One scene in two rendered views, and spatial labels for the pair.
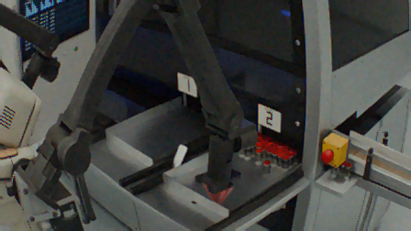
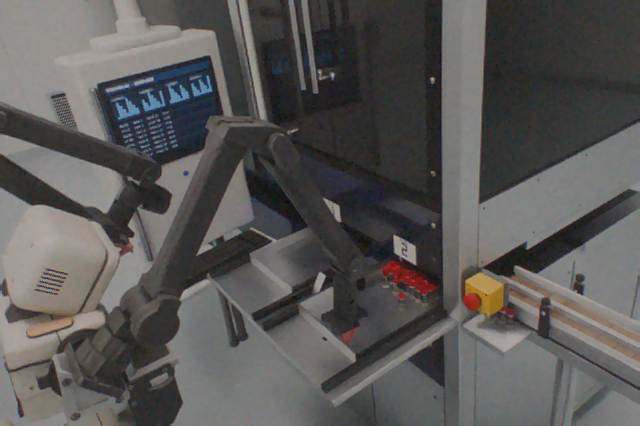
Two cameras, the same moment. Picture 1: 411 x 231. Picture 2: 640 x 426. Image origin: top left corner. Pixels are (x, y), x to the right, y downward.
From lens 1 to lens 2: 0.26 m
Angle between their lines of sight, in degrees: 9
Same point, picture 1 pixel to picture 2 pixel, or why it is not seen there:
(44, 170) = (106, 348)
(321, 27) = (464, 154)
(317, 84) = (455, 221)
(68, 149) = (143, 321)
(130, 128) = (279, 250)
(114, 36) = (198, 195)
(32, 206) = (79, 398)
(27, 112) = (91, 271)
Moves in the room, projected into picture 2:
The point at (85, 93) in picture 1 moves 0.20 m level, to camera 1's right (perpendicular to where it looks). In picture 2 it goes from (170, 256) to (282, 252)
